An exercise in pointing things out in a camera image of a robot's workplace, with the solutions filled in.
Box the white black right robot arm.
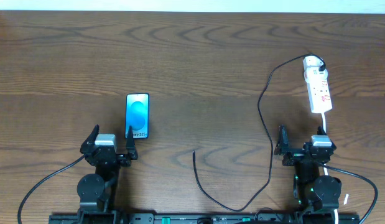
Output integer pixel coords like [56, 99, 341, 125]
[274, 125, 341, 223]

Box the white power strip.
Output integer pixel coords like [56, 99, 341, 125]
[304, 67, 332, 114]

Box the small white paper scrap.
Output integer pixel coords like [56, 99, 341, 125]
[343, 194, 349, 205]

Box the blue Galaxy smartphone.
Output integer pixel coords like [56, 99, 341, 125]
[125, 93, 149, 139]

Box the white USB charger adapter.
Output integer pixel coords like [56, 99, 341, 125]
[303, 55, 326, 71]

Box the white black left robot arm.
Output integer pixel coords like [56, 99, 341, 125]
[77, 125, 138, 224]

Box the black USB charging cable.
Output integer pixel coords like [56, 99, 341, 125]
[192, 53, 327, 213]

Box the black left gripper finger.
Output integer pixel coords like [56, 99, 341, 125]
[126, 126, 138, 160]
[82, 124, 100, 149]

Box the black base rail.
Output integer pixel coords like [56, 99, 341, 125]
[49, 212, 361, 224]

